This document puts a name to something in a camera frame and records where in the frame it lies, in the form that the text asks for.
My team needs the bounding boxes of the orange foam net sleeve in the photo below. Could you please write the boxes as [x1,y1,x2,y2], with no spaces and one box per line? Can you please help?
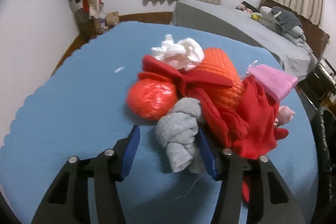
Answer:
[197,47,245,111]

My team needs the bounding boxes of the red cloth garment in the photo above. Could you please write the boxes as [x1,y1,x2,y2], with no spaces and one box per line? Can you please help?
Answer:
[137,54,289,204]

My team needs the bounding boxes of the black lined trash bin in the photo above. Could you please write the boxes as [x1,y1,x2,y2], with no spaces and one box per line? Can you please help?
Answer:
[310,107,335,223]

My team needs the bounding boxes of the wooden headboard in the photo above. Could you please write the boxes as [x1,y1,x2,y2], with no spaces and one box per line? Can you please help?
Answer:
[259,0,330,59]

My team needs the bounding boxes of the brown paper bag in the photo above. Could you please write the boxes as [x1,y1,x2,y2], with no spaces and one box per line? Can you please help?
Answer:
[105,11,120,28]

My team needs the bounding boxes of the blue table cloth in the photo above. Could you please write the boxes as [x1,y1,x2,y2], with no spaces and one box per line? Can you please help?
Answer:
[1,22,280,223]

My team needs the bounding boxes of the red plastic bag ball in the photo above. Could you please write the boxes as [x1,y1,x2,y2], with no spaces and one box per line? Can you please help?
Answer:
[126,79,178,121]

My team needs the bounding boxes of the white tissue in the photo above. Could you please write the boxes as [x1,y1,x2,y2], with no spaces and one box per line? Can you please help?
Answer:
[151,34,205,71]

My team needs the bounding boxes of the pink sponge block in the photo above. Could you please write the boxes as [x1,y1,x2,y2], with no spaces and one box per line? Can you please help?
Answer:
[247,63,298,102]

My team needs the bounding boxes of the yellow toy on bed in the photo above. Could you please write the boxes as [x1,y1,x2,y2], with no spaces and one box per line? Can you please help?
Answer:
[251,12,263,22]

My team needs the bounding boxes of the black folding chair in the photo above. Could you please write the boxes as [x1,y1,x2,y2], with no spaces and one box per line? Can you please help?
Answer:
[297,57,335,109]

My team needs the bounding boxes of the grey sock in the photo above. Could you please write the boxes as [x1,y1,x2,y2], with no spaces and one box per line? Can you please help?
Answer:
[155,97,206,174]

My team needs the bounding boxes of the small pink sock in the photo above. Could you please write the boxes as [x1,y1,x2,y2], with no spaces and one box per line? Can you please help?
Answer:
[273,106,295,128]

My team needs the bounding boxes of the grey pillows and clothes pile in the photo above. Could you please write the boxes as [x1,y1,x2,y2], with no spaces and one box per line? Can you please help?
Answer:
[259,6,306,47]

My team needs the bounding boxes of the bed with grey sheet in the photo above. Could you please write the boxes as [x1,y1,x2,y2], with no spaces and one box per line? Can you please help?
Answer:
[171,0,318,81]

